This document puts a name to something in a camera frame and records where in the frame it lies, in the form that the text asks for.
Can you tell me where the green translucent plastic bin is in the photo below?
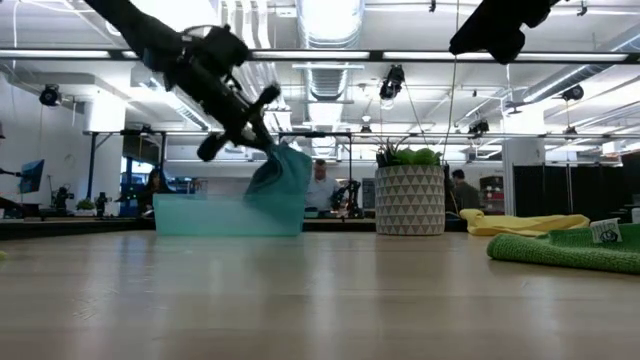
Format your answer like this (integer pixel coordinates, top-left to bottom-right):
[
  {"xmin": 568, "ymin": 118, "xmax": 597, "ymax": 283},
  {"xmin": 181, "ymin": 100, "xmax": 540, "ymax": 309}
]
[{"xmin": 151, "ymin": 191, "xmax": 307, "ymax": 238}]

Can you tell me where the teal microfiber towel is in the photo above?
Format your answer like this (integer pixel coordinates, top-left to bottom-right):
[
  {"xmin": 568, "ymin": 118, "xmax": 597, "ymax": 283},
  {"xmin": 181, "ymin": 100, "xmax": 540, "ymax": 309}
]
[{"xmin": 242, "ymin": 141, "xmax": 314, "ymax": 237}]

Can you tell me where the white column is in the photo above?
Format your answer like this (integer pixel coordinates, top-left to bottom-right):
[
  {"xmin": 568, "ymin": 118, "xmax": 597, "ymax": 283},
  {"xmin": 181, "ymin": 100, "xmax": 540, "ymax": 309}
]
[{"xmin": 501, "ymin": 136, "xmax": 547, "ymax": 217}]

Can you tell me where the black hanging camera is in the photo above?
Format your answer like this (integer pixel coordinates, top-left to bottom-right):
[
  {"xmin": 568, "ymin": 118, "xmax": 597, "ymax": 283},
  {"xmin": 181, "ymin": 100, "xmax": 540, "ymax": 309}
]
[{"xmin": 377, "ymin": 63, "xmax": 407, "ymax": 101}]

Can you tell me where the person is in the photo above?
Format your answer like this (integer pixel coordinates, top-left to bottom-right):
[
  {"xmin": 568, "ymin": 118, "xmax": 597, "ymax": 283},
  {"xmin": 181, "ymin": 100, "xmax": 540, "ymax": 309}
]
[
  {"xmin": 448, "ymin": 168, "xmax": 482, "ymax": 212},
  {"xmin": 303, "ymin": 158, "xmax": 342, "ymax": 215},
  {"xmin": 141, "ymin": 167, "xmax": 174, "ymax": 217}
]

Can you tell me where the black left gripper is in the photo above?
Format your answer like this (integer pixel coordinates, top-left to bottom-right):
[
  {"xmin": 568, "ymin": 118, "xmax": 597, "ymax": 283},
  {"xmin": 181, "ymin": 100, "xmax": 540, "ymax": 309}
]
[{"xmin": 169, "ymin": 59, "xmax": 282, "ymax": 152}]

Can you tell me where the yellow microfiber towel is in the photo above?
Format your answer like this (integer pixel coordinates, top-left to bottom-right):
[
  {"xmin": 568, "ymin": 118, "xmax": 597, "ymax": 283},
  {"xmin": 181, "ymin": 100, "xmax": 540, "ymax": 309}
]
[{"xmin": 458, "ymin": 207, "xmax": 592, "ymax": 238}]

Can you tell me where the thin hanging cable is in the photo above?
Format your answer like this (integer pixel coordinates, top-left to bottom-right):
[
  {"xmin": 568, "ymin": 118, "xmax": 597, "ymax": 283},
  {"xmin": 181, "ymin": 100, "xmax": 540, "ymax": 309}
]
[{"xmin": 441, "ymin": 0, "xmax": 462, "ymax": 162}]

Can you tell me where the background computer monitor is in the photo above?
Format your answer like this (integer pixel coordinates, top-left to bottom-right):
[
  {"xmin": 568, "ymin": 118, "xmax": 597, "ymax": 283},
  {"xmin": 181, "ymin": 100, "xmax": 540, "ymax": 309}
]
[{"xmin": 17, "ymin": 158, "xmax": 47, "ymax": 196}]

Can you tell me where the black overhead frame beam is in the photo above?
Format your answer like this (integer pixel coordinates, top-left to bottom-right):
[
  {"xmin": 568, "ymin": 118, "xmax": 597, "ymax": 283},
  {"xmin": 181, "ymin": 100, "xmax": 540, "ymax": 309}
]
[{"xmin": 0, "ymin": 47, "xmax": 640, "ymax": 64}]

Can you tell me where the silver ventilation duct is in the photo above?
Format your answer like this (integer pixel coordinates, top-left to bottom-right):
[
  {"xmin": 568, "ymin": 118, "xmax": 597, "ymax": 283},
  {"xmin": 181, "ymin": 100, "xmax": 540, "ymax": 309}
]
[{"xmin": 295, "ymin": 0, "xmax": 367, "ymax": 104}]

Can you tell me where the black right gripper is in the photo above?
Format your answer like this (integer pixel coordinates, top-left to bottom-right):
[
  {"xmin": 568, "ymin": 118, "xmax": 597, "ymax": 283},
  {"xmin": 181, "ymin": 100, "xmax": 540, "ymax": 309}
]
[{"xmin": 448, "ymin": 0, "xmax": 532, "ymax": 66}]

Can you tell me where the succulent in patterned pot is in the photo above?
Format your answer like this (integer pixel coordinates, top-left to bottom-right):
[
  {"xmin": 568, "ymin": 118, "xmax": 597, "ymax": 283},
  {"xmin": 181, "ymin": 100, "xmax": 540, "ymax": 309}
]
[{"xmin": 374, "ymin": 140, "xmax": 447, "ymax": 237}]

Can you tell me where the dark green microfiber towel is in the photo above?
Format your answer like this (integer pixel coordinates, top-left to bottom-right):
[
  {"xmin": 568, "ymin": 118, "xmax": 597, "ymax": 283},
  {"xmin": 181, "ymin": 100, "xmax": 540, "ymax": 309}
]
[{"xmin": 485, "ymin": 217, "xmax": 640, "ymax": 276}]

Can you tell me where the black background frame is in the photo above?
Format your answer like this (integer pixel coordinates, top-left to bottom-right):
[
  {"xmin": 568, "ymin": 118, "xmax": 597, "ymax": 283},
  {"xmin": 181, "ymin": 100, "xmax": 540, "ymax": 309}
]
[
  {"xmin": 81, "ymin": 127, "xmax": 170, "ymax": 202},
  {"xmin": 276, "ymin": 129, "xmax": 355, "ymax": 199}
]

